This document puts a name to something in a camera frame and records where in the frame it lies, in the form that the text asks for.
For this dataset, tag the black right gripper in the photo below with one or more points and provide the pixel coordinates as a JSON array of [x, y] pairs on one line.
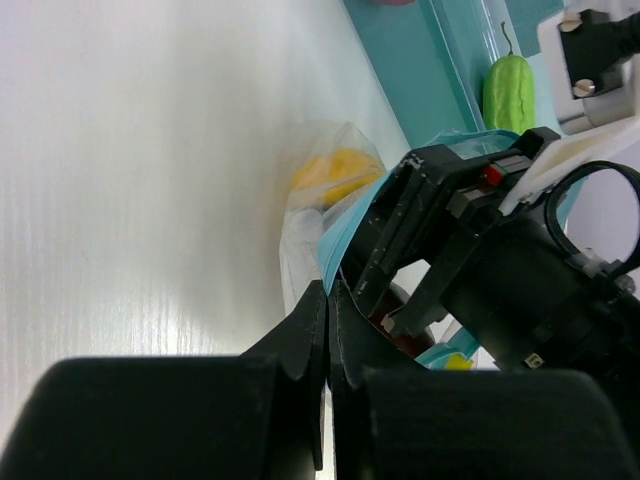
[[530, 297]]

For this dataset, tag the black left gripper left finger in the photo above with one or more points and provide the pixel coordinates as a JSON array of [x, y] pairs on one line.
[[257, 415]]

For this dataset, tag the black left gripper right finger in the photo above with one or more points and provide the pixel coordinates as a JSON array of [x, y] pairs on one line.
[[394, 419]]

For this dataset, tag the clear zip top bag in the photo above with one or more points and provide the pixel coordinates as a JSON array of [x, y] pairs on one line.
[[314, 240]]

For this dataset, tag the yellow fake pear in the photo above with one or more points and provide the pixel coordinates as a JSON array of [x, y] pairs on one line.
[[327, 179]]

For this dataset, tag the green fake cucumber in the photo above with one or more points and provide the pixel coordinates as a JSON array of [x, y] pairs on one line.
[[509, 93]]

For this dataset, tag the brown fake chocolate food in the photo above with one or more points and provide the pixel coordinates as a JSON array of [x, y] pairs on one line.
[[395, 298]]

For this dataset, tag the teal plastic bin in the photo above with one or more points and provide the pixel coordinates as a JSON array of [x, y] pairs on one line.
[[431, 57]]

